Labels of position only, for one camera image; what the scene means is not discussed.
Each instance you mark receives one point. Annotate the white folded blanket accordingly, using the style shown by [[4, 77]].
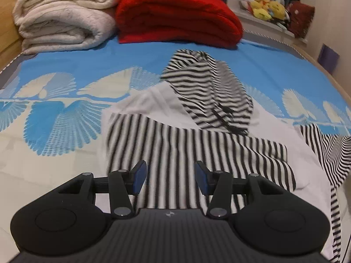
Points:
[[63, 16]]

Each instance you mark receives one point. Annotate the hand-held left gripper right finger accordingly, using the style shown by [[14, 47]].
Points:
[[200, 176]]

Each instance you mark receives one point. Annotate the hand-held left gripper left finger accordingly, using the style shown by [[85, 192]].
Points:
[[139, 176]]

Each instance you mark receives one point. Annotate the white window sill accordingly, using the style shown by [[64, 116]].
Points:
[[255, 23]]

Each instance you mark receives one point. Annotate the dark red plush cushion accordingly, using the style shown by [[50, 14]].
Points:
[[300, 19]]

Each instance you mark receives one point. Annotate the yellow round plush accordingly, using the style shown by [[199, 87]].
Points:
[[275, 6]]

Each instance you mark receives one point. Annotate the red folded blanket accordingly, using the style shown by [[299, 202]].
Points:
[[175, 16]]

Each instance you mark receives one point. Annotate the yellow duck plush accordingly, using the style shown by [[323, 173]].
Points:
[[259, 12]]

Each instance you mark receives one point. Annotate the blue cream printed bedsheet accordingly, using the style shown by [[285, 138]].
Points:
[[82, 68]]

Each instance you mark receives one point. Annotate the white shirt with striped panel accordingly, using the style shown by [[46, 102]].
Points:
[[170, 142]]

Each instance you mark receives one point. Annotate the black white fine-striped garment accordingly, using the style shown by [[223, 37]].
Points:
[[334, 153], [208, 87]]

